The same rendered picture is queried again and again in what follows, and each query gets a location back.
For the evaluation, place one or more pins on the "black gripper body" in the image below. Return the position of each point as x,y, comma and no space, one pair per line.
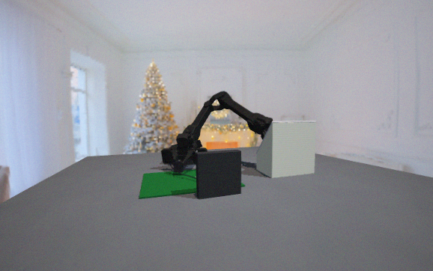
166,154

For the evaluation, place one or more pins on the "black fan cable with plug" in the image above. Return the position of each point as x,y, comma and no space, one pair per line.
178,167

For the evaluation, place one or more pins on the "green circuit board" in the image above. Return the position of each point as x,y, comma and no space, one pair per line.
166,183

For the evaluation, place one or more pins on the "black square panel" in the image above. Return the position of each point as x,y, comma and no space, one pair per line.
218,173

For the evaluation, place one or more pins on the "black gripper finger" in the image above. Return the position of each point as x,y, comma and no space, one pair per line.
190,159
174,155

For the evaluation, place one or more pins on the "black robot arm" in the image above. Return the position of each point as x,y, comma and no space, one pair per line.
256,121

